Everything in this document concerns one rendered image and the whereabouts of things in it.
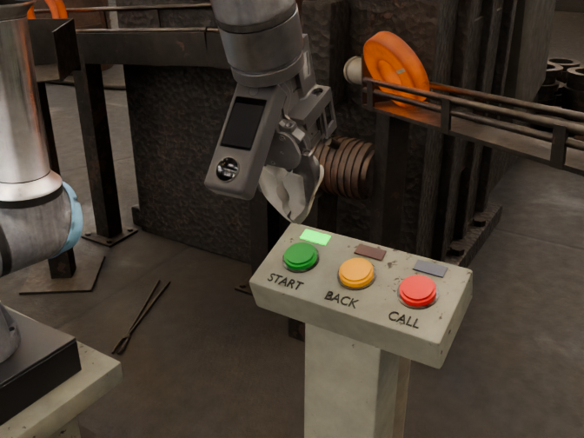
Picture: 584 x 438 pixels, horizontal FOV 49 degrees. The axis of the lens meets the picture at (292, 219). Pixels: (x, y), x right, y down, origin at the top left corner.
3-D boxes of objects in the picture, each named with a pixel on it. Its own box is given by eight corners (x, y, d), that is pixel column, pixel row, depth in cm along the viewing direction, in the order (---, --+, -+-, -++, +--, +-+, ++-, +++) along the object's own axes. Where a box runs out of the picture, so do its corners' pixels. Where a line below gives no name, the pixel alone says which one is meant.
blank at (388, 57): (407, 103, 131) (394, 113, 130) (365, 39, 128) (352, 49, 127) (442, 95, 116) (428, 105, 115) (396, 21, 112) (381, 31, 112)
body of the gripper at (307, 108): (340, 132, 71) (324, 33, 62) (303, 182, 66) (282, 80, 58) (281, 122, 74) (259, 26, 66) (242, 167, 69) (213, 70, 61)
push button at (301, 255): (295, 247, 80) (293, 237, 79) (323, 255, 79) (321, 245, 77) (280, 269, 78) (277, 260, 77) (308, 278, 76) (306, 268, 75)
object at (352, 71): (367, 82, 141) (367, 55, 139) (388, 88, 134) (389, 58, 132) (343, 85, 139) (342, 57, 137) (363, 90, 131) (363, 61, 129)
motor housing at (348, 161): (300, 311, 173) (301, 120, 150) (374, 336, 163) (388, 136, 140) (275, 335, 163) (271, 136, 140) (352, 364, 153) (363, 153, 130)
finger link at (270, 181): (315, 196, 78) (302, 136, 71) (291, 229, 74) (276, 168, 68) (293, 191, 79) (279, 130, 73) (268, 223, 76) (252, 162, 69)
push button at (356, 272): (349, 262, 77) (348, 252, 76) (380, 271, 75) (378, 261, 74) (335, 287, 75) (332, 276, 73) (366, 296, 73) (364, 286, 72)
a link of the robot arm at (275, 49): (270, 37, 54) (195, 29, 58) (281, 83, 58) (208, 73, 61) (311, -4, 59) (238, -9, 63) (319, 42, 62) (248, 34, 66)
